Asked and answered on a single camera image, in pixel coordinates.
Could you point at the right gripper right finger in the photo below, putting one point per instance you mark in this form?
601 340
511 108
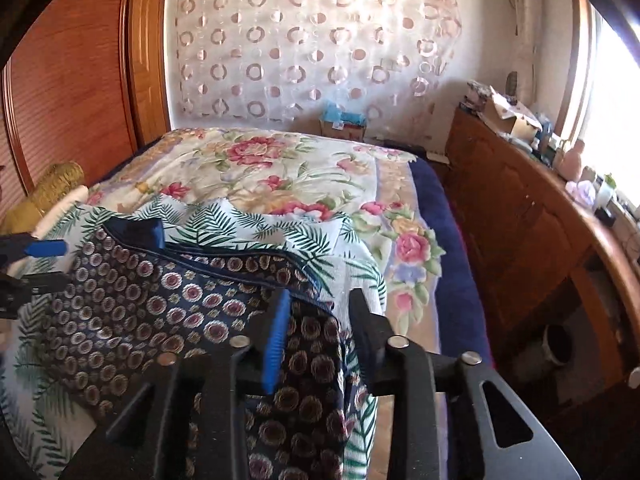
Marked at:
379 349

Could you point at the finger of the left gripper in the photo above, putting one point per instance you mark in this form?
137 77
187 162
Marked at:
45 248
46 283

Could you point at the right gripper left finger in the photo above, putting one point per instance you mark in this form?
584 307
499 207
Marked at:
268 332

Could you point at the navy patterned silk garment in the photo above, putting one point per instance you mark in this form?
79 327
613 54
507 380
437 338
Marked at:
133 297

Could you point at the navy blue blanket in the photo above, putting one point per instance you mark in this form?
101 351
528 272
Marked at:
460 313

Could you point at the palm leaf bed sheet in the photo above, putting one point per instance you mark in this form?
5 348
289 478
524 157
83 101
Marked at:
47 423

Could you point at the floral bed quilt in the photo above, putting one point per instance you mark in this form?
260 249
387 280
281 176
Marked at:
364 190

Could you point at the wooden louvered wardrobe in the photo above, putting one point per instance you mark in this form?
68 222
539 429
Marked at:
86 84

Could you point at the wooden sideboard cabinet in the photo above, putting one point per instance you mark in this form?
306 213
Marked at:
531 246

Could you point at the blue tissue box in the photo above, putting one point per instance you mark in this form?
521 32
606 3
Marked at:
338 124

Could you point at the pink bottle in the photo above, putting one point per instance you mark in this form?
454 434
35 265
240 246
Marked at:
570 168

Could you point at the open cardboard box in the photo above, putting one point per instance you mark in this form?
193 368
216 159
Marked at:
503 117

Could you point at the circle patterned sheer curtain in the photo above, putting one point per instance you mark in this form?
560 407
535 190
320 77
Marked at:
283 63

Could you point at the white side curtain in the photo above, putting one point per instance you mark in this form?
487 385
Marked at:
525 57

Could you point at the window with wooden frame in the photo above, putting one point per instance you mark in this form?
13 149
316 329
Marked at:
603 107

